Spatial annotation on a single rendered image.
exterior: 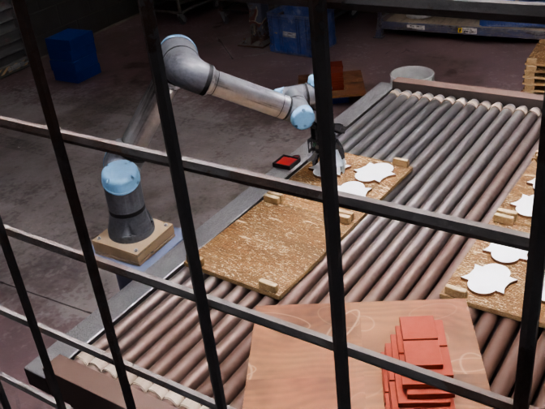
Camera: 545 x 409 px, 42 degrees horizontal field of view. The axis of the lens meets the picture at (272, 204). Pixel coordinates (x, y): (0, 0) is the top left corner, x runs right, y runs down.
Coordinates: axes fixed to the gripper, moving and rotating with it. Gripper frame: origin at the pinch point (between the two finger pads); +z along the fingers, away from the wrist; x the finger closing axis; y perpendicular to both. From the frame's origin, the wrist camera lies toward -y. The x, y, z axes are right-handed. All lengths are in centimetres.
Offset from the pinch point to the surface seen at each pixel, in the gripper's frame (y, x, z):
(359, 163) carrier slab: -8.3, 7.4, 0.8
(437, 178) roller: -13.2, 34.9, 2.8
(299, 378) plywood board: 100, 54, -12
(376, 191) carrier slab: 6.6, 22.2, 0.5
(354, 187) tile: 9.5, 15.3, -0.7
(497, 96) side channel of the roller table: -82, 30, 2
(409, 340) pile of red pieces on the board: 91, 75, -25
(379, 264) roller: 41, 41, 2
